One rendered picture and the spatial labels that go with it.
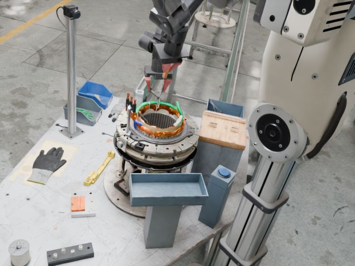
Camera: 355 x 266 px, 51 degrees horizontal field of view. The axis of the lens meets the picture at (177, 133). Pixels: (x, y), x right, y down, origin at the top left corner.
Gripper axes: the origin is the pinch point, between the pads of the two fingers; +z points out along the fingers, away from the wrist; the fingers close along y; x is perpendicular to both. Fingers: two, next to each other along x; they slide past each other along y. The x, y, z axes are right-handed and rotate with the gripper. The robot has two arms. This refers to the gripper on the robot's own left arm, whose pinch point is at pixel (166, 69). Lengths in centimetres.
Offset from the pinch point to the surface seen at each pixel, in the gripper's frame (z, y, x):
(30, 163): 58, 49, -5
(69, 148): 61, 31, -11
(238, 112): 36, -44, 0
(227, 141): 23.8, -24.3, 19.6
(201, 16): 124, -115, -162
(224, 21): 122, -135, -152
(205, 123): 27.8, -20.8, 7.8
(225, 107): 36, -39, -4
